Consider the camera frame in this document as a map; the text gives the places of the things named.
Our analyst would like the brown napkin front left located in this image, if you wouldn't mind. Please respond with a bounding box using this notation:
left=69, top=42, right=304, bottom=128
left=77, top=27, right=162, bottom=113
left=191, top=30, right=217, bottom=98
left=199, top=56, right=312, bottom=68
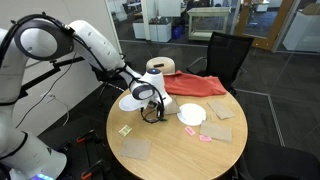
left=119, top=137, right=152, bottom=160

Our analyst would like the orange handled clamp upper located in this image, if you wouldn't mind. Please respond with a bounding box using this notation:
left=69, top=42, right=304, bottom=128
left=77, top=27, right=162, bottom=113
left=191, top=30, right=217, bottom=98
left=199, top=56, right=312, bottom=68
left=76, top=130, right=99, bottom=143

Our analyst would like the white paper plate centre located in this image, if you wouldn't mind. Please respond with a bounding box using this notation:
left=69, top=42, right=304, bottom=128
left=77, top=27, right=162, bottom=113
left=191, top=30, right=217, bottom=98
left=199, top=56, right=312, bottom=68
left=177, top=103, right=206, bottom=126

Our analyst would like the brown napkin near mug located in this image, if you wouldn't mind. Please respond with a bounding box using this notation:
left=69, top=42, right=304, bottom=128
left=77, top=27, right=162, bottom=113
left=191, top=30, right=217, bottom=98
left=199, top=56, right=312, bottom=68
left=165, top=95, right=180, bottom=114

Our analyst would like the pink sticky note upper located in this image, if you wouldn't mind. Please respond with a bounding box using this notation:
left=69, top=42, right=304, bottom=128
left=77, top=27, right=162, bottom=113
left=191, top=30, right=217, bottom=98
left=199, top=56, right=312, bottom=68
left=185, top=126, right=195, bottom=136

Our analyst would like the orange handled clamp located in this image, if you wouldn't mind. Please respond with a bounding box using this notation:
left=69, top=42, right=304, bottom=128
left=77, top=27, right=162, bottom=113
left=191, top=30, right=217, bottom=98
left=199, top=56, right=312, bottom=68
left=76, top=130, right=99, bottom=143
left=81, top=159, right=104, bottom=180

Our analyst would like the yellow sticky note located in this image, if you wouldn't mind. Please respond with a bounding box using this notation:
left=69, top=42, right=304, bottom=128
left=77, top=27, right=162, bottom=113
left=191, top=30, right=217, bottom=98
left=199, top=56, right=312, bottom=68
left=118, top=125, right=132, bottom=137

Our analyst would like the black mesh office chair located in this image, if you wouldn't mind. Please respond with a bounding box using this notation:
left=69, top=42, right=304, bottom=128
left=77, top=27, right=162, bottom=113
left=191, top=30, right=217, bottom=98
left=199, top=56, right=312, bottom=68
left=186, top=32, right=253, bottom=96

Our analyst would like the pink sticky note lower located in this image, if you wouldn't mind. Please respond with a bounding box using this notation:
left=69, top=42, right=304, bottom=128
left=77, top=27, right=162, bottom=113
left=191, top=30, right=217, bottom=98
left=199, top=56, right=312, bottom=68
left=199, top=135, right=212, bottom=142

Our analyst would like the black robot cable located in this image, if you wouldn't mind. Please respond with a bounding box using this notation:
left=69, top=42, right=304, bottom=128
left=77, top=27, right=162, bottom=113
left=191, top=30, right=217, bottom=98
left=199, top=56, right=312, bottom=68
left=128, top=78, right=167, bottom=125

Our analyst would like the brown napkin far right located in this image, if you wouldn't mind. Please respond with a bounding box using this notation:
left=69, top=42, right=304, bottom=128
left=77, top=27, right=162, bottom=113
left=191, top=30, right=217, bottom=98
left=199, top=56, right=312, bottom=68
left=208, top=101, right=235, bottom=120

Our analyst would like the black chair front right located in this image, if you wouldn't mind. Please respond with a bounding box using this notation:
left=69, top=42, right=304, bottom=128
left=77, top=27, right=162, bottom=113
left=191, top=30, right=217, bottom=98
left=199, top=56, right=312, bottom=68
left=237, top=140, right=320, bottom=180

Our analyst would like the black chair by wall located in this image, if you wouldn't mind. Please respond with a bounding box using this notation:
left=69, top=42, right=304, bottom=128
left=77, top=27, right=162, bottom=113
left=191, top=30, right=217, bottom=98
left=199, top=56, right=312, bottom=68
left=92, top=65, right=133, bottom=86

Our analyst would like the cream utility cart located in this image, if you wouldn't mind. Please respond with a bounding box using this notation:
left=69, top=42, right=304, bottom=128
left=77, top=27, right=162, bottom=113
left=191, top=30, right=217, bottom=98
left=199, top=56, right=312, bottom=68
left=187, top=7, right=231, bottom=41

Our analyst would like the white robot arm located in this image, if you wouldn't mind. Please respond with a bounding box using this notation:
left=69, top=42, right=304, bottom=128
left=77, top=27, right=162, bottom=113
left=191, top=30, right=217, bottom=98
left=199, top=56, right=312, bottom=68
left=0, top=13, right=170, bottom=180

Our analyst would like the small white plate left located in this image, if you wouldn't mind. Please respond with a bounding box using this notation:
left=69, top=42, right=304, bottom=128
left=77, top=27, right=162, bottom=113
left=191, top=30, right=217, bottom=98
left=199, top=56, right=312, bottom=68
left=119, top=94, right=143, bottom=112

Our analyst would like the pink sticky note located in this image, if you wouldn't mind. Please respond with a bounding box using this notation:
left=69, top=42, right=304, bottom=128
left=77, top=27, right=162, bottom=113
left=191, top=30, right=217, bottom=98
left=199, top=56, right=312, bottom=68
left=199, top=135, right=212, bottom=142
left=185, top=126, right=195, bottom=136

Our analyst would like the orange handled clamp lower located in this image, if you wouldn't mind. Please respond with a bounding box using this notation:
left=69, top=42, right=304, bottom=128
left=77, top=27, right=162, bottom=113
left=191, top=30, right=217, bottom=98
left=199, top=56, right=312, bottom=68
left=81, top=159, right=104, bottom=180

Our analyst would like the orange red cloth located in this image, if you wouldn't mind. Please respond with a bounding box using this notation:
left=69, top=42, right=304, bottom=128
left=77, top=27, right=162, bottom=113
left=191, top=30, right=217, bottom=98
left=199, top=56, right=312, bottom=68
left=164, top=70, right=227, bottom=97

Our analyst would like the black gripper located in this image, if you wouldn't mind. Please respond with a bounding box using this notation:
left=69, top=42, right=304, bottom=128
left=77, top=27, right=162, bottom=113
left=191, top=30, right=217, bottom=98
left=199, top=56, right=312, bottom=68
left=141, top=100, right=165, bottom=115

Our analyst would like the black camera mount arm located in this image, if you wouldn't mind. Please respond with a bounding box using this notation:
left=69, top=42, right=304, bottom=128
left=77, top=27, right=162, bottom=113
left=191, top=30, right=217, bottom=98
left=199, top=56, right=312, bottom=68
left=18, top=57, right=84, bottom=99

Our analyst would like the beige round stool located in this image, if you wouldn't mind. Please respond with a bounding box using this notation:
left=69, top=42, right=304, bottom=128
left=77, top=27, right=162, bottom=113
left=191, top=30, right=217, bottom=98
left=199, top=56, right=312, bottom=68
left=146, top=57, right=175, bottom=74

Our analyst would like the brown napkin right front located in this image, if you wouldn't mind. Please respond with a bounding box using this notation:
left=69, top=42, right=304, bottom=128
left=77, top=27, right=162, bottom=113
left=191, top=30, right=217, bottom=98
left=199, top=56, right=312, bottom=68
left=200, top=121, right=232, bottom=142

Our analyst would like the white cabinet behind glass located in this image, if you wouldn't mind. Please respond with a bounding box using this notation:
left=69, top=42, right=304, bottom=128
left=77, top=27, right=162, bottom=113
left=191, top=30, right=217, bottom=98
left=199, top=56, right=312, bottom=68
left=132, top=19, right=172, bottom=42

